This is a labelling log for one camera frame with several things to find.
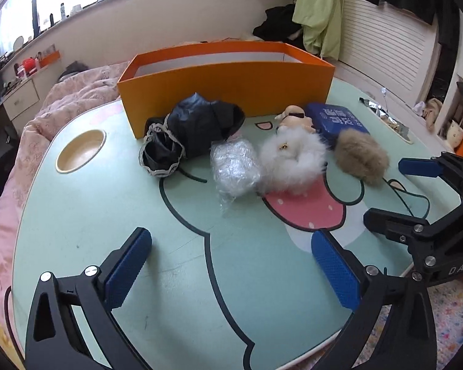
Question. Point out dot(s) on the white fluffy pompom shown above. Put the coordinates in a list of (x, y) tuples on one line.
[(289, 165)]

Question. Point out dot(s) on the white louvered door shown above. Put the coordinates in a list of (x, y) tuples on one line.
[(386, 46)]

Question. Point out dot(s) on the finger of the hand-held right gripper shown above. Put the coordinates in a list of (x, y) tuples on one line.
[(393, 223), (418, 167)]

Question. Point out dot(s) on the strip of foil packets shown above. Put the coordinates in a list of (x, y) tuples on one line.
[(386, 117)]

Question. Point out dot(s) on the beige plush figure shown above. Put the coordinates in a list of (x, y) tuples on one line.
[(293, 121)]

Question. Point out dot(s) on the brown fluffy pompom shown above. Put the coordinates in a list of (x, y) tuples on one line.
[(360, 154)]

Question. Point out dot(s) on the grey cloth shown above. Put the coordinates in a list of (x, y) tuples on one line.
[(73, 70)]

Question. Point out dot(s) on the orange tray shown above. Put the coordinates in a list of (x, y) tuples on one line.
[(50, 58)]

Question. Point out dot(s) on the green cartoon-print desktop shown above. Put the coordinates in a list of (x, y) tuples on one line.
[(139, 200)]

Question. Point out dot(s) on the light green hanging cloth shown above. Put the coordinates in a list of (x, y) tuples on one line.
[(316, 7)]

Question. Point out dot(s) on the white cup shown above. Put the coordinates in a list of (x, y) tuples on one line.
[(454, 133)]

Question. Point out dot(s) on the black clothes pile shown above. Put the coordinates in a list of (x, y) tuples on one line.
[(277, 23)]

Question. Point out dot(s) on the blue metal tin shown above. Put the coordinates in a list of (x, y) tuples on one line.
[(332, 119)]

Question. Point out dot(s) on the colourful speckled rug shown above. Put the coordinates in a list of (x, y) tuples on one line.
[(455, 316)]

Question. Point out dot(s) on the beige crumpled cloth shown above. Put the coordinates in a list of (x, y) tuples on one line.
[(432, 111)]

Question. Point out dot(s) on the red container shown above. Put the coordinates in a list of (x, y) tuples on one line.
[(29, 65)]

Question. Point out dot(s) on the orange cardboard box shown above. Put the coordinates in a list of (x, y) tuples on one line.
[(216, 88)]

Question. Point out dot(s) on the round mirror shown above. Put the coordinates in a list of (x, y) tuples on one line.
[(19, 42)]

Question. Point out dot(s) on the black lace-trimmed cloth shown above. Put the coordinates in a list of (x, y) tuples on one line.
[(200, 123)]

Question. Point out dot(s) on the white shelf cabinet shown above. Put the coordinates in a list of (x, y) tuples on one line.
[(449, 100)]

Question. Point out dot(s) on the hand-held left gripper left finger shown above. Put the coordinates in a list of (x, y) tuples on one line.
[(129, 266)]

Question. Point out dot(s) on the pink bed sheet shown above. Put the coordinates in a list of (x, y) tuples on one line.
[(4, 239)]

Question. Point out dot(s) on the white nightstand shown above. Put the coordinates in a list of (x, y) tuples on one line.
[(21, 98)]

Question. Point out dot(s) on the pink floral blanket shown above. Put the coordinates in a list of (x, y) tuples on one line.
[(81, 88)]

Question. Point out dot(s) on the clear plastic wrap bundle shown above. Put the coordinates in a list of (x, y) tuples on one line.
[(233, 165)]

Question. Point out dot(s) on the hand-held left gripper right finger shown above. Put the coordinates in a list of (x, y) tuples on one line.
[(335, 273)]

